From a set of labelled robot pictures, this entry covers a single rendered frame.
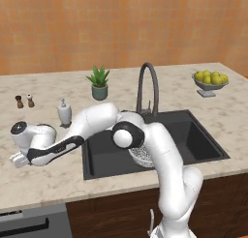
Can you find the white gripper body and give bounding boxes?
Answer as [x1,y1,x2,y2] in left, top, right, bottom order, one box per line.
[9,151,32,169]

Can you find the white speckled colander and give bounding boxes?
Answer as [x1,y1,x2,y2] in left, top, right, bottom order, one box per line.
[128,146,156,169]

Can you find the dark grey sink faucet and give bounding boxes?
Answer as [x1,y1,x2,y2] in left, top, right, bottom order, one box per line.
[135,61,160,118]

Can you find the black kitchen sink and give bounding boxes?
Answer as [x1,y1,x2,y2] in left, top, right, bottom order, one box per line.
[80,109,232,181]

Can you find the brown pepper shaker dark cap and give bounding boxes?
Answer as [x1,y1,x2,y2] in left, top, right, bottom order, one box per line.
[15,95,25,109]

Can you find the grey dishwasher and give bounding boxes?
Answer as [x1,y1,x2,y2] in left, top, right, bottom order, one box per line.
[0,202,74,238]

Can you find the white soap dispenser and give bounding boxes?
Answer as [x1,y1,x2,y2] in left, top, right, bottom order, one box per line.
[57,98,73,129]

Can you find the dark brown cabinet door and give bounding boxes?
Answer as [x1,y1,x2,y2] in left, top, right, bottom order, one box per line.
[65,187,163,238]
[189,172,248,238]

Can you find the green plant in teal pot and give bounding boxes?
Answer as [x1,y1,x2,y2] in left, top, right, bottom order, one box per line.
[85,65,111,102]

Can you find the grey footed fruit bowl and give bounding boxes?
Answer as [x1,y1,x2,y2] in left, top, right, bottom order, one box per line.
[191,74,231,99]

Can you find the black dishwasher handle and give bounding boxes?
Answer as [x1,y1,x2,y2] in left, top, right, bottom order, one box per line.
[0,217,50,238]

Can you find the silver cabinet door handle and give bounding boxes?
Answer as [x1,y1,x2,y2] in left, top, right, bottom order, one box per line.
[146,208,156,238]

